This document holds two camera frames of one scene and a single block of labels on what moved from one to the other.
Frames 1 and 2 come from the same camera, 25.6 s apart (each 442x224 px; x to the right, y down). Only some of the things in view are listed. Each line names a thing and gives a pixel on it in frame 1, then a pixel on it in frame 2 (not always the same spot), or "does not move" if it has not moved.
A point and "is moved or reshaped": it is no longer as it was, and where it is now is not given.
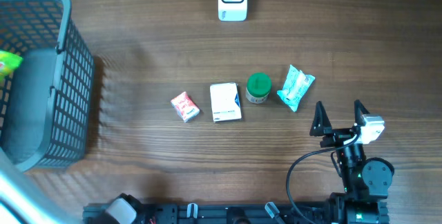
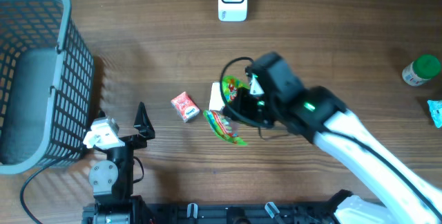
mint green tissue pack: [296, 84] is moved or reshaped
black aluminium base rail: [221, 213] does not move
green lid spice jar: [258, 86] is moved or reshaped
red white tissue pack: [186, 106] does not move
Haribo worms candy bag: [9, 61] to [224, 126]
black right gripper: [335, 135] to [238, 107]
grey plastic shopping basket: [46, 104] does not move
